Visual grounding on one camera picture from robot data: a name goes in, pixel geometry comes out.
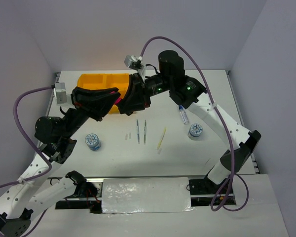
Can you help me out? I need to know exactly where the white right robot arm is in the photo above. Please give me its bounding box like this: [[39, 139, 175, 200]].
[[117, 50, 261, 193]]

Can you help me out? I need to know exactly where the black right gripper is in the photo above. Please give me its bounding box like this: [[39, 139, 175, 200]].
[[118, 72, 172, 114]]

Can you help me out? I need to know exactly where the yellow clear pen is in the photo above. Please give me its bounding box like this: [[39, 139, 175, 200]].
[[157, 127, 167, 150]]

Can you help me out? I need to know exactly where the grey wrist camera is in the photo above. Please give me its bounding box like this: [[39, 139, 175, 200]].
[[53, 82, 67, 106], [124, 55, 146, 74]]

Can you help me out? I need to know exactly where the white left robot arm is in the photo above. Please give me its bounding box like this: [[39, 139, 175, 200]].
[[0, 87, 120, 237]]

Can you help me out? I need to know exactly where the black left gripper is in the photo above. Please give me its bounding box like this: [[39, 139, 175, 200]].
[[69, 89, 126, 138]]

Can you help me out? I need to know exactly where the silver foil panel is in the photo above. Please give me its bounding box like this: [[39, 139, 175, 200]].
[[102, 177, 193, 214]]

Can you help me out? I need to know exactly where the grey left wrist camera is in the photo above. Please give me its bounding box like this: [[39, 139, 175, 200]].
[[53, 82, 67, 106]]

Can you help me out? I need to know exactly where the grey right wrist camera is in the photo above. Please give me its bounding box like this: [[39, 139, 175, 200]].
[[124, 55, 146, 74]]

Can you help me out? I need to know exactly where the orange four-compartment plastic bin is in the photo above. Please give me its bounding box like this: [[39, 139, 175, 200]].
[[76, 73, 136, 116]]

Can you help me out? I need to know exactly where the blue white tape roll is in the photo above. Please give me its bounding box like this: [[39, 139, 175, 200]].
[[187, 123, 203, 141], [85, 133, 101, 151]]

